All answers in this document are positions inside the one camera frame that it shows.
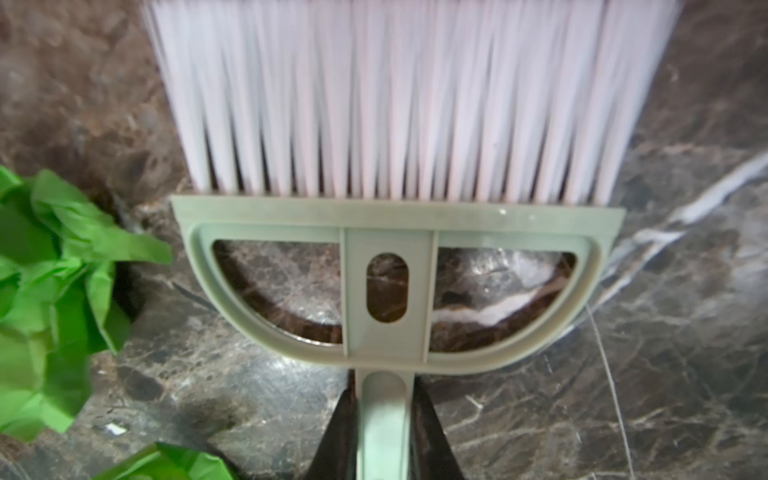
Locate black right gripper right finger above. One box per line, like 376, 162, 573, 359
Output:
410, 378, 465, 480

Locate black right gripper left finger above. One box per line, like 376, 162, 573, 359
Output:
305, 371, 358, 480

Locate small green paper scrap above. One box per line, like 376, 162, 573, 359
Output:
93, 442, 239, 480

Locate long green paper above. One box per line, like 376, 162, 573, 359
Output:
1, 168, 173, 442

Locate green hand brush white bristles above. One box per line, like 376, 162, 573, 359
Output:
143, 1, 682, 479

